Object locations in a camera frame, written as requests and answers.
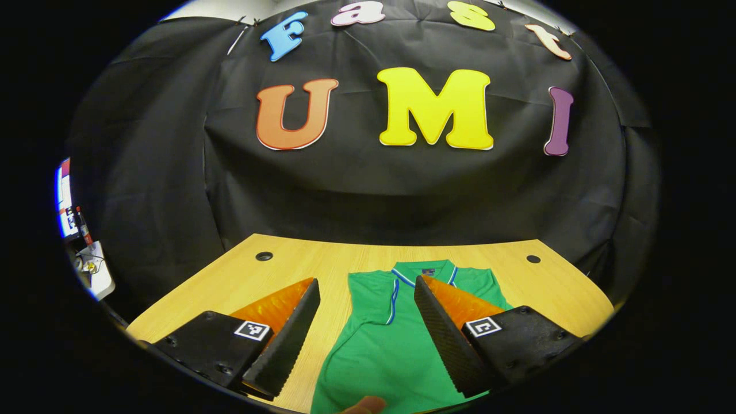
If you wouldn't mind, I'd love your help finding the bright screen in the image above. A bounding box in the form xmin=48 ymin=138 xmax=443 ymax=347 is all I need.
xmin=56 ymin=158 xmax=78 ymax=239

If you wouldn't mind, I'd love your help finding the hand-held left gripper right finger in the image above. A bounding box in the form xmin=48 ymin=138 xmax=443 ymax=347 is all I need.
xmin=414 ymin=275 xmax=584 ymax=397

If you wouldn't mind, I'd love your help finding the green polo T-shirt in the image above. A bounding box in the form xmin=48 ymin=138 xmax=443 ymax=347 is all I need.
xmin=310 ymin=260 xmax=512 ymax=414

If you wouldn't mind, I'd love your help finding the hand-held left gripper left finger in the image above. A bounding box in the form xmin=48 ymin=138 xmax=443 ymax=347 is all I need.
xmin=138 ymin=278 xmax=321 ymax=402

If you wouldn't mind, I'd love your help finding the white box with cables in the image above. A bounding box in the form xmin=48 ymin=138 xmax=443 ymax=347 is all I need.
xmin=74 ymin=240 xmax=116 ymax=301

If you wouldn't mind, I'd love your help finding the black backdrop cloth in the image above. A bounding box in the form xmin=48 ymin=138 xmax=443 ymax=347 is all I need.
xmin=66 ymin=0 xmax=662 ymax=323

